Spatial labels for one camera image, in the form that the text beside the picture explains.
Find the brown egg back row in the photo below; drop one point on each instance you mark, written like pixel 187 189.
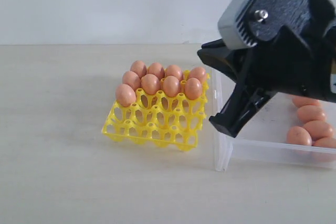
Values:
pixel 193 88

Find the yellow plastic egg tray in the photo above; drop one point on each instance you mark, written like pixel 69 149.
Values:
pixel 158 118

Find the clear plastic bin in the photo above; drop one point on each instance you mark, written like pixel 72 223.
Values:
pixel 263 138

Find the brown egg second row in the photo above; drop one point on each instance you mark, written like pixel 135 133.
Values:
pixel 319 129

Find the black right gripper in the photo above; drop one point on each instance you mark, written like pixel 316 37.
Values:
pixel 298 64

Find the brown egg packed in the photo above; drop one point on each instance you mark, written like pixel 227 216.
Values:
pixel 156 69
pixel 198 73
pixel 139 68
pixel 174 70

